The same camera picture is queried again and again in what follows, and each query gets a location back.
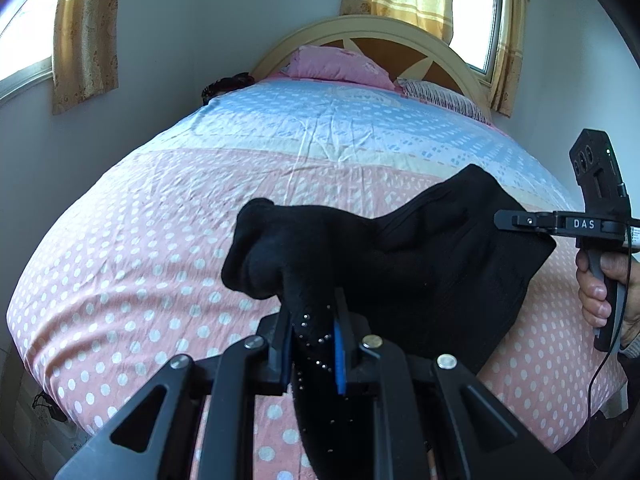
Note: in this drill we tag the beige wooden headboard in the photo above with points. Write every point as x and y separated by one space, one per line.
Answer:
380 27

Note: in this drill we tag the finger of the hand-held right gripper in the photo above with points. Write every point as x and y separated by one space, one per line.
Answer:
520 221

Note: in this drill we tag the striped pillow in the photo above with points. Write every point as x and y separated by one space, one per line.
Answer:
440 95

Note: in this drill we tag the person's dark clothing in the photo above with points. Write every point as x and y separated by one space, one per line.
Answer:
600 445

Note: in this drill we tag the pink pillow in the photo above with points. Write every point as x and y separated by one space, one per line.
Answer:
335 65

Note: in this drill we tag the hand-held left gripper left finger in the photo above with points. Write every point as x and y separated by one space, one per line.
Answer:
286 360

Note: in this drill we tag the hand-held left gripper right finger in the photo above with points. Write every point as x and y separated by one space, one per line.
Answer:
340 355

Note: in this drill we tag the narrow yellow curtain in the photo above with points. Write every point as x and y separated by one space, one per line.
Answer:
512 35

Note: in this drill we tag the person's right hand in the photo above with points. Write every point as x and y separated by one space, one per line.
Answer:
592 300

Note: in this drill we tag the black pants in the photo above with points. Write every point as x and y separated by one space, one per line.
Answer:
425 270

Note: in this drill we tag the side wall window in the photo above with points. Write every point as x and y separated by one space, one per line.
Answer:
25 35

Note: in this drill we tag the pink polka dot bed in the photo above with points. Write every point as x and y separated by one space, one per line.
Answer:
150 220

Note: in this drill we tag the yellow side wall curtain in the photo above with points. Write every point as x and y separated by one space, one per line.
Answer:
85 35

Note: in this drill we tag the person's right forearm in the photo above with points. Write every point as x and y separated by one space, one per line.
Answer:
632 347

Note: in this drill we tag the black object beside bed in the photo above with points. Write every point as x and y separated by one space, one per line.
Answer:
225 85

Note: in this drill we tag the window behind headboard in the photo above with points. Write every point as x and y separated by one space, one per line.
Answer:
475 15

